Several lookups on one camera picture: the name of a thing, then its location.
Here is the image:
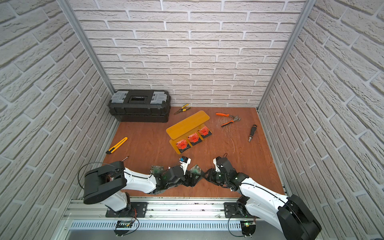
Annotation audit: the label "red tea bag small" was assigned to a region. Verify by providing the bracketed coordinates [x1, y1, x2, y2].
[188, 133, 202, 146]

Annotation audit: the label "yellow utility knife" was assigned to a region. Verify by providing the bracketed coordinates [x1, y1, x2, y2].
[106, 137, 128, 155]

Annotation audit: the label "orange black pliers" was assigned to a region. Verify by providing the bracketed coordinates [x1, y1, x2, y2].
[216, 113, 241, 128]

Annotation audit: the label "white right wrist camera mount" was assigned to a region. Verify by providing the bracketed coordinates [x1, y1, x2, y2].
[213, 158, 221, 173]

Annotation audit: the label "controller board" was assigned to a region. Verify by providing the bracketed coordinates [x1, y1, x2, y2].
[114, 220, 138, 237]
[240, 221, 256, 237]

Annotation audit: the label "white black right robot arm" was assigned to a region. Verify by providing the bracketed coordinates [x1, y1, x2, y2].
[204, 157, 322, 240]

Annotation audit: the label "yellow wooden two-tier shelf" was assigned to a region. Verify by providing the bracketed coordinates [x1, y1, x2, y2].
[166, 111, 210, 155]

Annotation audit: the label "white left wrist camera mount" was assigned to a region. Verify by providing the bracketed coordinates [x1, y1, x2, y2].
[180, 156, 191, 175]

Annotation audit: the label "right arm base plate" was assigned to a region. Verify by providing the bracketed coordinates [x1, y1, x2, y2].
[224, 202, 251, 219]

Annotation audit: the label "red tea bag large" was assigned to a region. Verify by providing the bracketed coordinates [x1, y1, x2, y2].
[176, 139, 191, 153]

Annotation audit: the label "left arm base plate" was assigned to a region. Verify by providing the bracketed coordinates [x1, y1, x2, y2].
[106, 202, 148, 218]

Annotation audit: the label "left controller board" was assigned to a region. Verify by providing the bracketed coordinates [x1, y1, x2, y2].
[114, 220, 138, 237]

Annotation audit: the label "yellow black pliers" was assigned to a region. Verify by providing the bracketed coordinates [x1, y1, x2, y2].
[174, 104, 191, 115]

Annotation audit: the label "green tea bag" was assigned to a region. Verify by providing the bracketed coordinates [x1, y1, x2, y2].
[190, 165, 202, 176]
[150, 166, 164, 177]

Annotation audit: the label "aluminium frame rail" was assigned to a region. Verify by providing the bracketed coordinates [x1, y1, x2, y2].
[68, 196, 310, 223]

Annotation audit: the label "right controller board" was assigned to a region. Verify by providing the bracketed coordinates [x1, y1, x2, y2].
[240, 221, 256, 237]

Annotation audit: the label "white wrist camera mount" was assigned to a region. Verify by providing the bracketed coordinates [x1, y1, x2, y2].
[213, 158, 221, 173]
[180, 156, 191, 175]

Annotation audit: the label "black orange screwdriver handle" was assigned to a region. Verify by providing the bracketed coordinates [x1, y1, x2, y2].
[248, 125, 258, 143]

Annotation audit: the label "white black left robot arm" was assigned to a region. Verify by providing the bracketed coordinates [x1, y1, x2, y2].
[83, 157, 204, 212]

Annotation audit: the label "black plastic toolbox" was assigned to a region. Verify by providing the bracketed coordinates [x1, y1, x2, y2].
[108, 90, 171, 123]

